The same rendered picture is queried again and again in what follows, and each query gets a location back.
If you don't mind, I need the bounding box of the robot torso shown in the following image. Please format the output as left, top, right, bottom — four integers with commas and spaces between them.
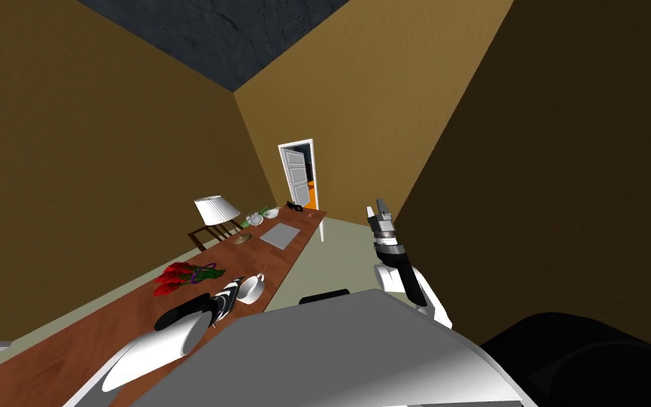
64, 288, 525, 407

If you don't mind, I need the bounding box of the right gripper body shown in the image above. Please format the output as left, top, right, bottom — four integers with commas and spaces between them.
370, 214, 399, 247

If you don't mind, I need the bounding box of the red flower bouquet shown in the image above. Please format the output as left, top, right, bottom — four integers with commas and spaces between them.
153, 261, 227, 298

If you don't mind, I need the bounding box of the brown wooden chair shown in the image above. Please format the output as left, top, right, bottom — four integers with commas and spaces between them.
186, 219, 245, 253

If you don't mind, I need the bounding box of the long brown wooden table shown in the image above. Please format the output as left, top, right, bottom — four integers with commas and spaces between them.
0, 204, 328, 407

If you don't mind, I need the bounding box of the white mug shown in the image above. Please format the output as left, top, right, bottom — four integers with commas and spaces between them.
237, 273, 266, 306

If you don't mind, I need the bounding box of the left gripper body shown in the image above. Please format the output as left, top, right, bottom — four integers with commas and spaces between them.
211, 276, 246, 324

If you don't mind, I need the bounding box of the white panelled door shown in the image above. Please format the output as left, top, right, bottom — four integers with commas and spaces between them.
277, 138, 318, 210

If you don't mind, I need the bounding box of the grey closed laptop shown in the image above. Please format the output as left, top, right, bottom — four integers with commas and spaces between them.
259, 222, 303, 252

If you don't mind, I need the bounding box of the white shade table lamp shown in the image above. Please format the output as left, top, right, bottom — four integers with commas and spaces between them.
193, 194, 253, 246

